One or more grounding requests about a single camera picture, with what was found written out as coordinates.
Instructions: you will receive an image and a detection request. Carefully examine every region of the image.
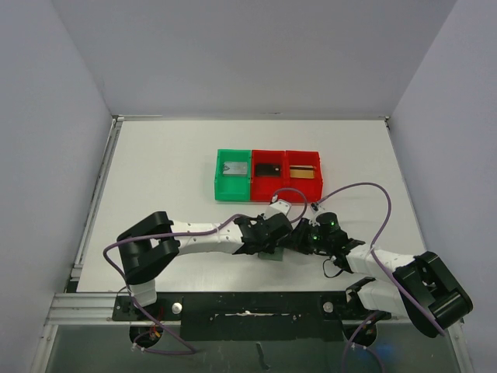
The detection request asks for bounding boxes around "aluminium frame rail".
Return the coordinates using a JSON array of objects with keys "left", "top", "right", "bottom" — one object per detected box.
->
[{"left": 45, "top": 293, "right": 125, "bottom": 326}]

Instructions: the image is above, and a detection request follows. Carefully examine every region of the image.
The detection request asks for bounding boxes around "right red plastic bin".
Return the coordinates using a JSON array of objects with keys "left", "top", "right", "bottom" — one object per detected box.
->
[{"left": 285, "top": 150, "right": 323, "bottom": 202}]

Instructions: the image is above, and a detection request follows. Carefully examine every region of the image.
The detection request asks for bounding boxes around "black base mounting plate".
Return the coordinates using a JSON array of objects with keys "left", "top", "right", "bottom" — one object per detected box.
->
[{"left": 112, "top": 291, "right": 370, "bottom": 342}]

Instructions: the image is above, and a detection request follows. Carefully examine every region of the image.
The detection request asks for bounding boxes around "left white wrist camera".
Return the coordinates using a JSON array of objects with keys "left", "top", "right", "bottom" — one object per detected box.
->
[{"left": 263, "top": 200, "right": 292, "bottom": 220}]

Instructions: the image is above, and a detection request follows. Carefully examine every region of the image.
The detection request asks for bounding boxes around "silver grey card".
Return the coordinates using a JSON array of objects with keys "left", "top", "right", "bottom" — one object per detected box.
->
[{"left": 221, "top": 161, "right": 249, "bottom": 177}]

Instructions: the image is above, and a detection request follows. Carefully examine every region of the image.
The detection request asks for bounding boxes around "green card holder wallet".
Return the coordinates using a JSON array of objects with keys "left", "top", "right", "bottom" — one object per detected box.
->
[{"left": 258, "top": 250, "right": 283, "bottom": 262}]

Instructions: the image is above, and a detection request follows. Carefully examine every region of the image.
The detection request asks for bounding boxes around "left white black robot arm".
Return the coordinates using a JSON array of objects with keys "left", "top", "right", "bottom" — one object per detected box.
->
[{"left": 117, "top": 211, "right": 292, "bottom": 319}]

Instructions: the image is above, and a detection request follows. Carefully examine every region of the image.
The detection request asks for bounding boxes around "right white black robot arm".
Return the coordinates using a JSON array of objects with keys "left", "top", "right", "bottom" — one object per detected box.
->
[{"left": 285, "top": 212, "right": 474, "bottom": 338}]

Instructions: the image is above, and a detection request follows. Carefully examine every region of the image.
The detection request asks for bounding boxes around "black card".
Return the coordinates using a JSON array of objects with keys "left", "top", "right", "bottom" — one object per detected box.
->
[{"left": 254, "top": 163, "right": 281, "bottom": 178}]

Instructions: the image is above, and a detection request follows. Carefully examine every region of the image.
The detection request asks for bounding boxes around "red plastic bin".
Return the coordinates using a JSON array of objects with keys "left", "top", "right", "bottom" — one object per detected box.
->
[
  {"left": 285, "top": 150, "right": 323, "bottom": 202},
  {"left": 250, "top": 149, "right": 285, "bottom": 202}
]

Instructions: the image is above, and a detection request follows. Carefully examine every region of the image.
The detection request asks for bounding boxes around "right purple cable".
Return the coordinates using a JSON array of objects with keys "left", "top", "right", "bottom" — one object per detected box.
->
[{"left": 316, "top": 182, "right": 447, "bottom": 373}]

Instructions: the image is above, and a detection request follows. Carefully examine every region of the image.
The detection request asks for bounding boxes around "left aluminium side rail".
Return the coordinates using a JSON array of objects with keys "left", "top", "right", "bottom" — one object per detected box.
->
[{"left": 69, "top": 116, "right": 124, "bottom": 281}]

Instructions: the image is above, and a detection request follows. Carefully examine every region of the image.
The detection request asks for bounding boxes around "middle red plastic bin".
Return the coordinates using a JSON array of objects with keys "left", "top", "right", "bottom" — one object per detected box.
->
[{"left": 250, "top": 149, "right": 285, "bottom": 202}]

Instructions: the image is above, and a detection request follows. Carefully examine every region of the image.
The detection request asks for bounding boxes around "gold card with stripe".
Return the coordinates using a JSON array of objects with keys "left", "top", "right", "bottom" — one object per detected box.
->
[{"left": 290, "top": 165, "right": 315, "bottom": 180}]

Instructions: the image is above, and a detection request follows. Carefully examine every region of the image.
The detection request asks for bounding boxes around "green plastic bin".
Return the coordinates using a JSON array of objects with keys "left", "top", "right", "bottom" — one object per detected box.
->
[{"left": 214, "top": 149, "right": 252, "bottom": 202}]

